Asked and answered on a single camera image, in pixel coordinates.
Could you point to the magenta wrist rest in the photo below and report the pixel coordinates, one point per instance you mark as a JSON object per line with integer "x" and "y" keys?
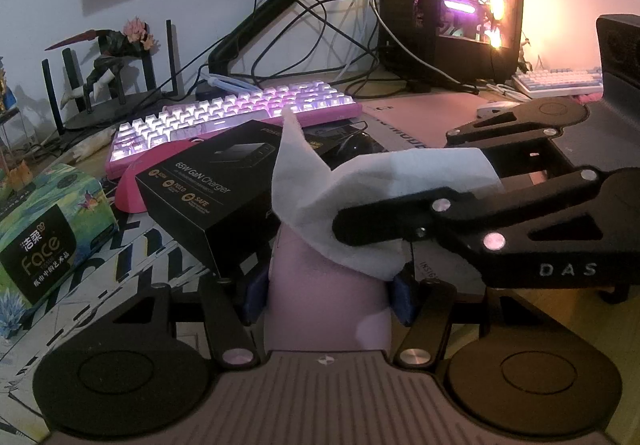
{"x": 127, "y": 190}

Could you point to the white computer mouse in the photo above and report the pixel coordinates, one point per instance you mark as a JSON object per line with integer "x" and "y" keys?
{"x": 492, "y": 109}

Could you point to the white and blue keyboard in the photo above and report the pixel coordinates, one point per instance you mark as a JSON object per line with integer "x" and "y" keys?
{"x": 555, "y": 80}

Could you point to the green floral tissue pack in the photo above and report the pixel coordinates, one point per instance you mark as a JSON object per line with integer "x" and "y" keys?
{"x": 50, "y": 205}

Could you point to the black charger box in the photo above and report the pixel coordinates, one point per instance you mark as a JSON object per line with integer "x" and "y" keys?
{"x": 200, "y": 195}

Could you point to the black figurine with pink hair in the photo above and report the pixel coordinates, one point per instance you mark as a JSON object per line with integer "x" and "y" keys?
{"x": 107, "y": 55}

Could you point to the glowing glass computer case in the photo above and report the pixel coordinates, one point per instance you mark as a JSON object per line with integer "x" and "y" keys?
{"x": 415, "y": 40}

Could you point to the pink mouse pad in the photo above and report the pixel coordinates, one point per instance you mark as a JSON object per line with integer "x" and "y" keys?
{"x": 420, "y": 115}

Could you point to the black router with antennas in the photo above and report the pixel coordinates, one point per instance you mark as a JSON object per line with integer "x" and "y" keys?
{"x": 171, "y": 55}

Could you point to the thin small figurine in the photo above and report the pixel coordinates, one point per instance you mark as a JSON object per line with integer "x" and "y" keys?
{"x": 525, "y": 50}

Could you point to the pink backlit keyboard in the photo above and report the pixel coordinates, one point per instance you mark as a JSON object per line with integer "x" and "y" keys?
{"x": 225, "y": 115}

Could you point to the pink container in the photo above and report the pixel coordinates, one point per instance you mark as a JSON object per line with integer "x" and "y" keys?
{"x": 320, "y": 295}

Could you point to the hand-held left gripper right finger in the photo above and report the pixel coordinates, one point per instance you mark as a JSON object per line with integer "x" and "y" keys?
{"x": 404, "y": 299}

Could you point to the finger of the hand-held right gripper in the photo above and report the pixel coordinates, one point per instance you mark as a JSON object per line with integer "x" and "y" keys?
{"x": 380, "y": 225}
{"x": 500, "y": 130}

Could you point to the black computer mouse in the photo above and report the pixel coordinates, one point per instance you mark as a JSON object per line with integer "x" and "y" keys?
{"x": 357, "y": 145}

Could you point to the pale crumpled strip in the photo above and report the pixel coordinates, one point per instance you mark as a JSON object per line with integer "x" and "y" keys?
{"x": 90, "y": 145}

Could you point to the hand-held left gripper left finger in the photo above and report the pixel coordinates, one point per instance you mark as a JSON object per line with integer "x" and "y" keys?
{"x": 255, "y": 294}

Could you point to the white tissue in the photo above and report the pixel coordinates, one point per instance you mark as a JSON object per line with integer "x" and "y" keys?
{"x": 310, "y": 195}

